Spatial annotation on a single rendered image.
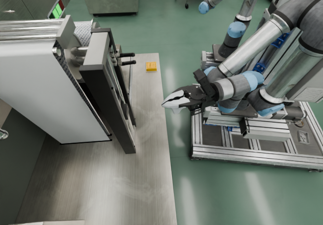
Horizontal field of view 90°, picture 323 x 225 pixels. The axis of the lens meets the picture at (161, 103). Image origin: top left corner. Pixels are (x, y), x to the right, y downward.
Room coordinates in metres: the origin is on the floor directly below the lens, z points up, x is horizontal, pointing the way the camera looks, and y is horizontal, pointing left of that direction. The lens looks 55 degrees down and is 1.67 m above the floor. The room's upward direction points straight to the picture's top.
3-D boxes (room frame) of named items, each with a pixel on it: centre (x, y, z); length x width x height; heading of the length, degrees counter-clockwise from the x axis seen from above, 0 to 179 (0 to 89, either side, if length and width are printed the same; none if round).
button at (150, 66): (0.85, 0.07, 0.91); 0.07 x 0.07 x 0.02; 5
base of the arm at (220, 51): (1.12, -0.55, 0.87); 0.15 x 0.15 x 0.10
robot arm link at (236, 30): (1.12, -0.55, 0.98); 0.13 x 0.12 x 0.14; 148
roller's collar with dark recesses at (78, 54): (0.42, 0.25, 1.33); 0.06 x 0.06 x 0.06; 5
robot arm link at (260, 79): (0.62, -0.50, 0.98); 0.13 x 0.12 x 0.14; 20
